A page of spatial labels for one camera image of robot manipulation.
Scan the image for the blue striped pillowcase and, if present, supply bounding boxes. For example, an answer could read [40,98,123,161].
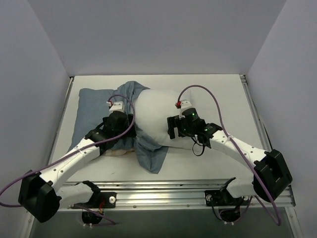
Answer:
[101,149,135,157]

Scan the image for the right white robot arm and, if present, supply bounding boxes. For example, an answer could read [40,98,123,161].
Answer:
[167,108,292,205]

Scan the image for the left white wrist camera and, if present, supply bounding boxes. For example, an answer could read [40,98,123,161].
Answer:
[106,101,125,114]

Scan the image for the blue-grey pillowcase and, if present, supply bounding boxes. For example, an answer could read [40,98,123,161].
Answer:
[69,81,168,174]

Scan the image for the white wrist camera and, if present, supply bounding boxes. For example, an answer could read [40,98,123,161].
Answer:
[106,101,125,114]
[175,100,193,118]

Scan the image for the white pillow insert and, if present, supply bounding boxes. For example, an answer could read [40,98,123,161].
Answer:
[134,89,193,150]

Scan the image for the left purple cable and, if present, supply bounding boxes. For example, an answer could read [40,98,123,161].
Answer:
[0,94,136,228]

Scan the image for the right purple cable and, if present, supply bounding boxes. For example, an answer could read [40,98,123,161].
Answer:
[175,84,282,226]

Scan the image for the purple cable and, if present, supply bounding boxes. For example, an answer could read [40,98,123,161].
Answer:
[175,84,282,226]
[0,94,136,228]

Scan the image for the black short cable loop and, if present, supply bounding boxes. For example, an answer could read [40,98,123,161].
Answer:
[190,135,206,157]

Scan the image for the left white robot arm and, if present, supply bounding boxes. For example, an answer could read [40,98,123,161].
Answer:
[18,111,136,223]

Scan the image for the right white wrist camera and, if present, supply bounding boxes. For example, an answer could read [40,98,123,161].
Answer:
[175,100,193,118]

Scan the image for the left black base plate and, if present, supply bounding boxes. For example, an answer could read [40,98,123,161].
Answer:
[72,192,117,209]

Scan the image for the aluminium mounting rail frame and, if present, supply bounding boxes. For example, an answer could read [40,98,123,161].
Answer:
[23,74,302,238]

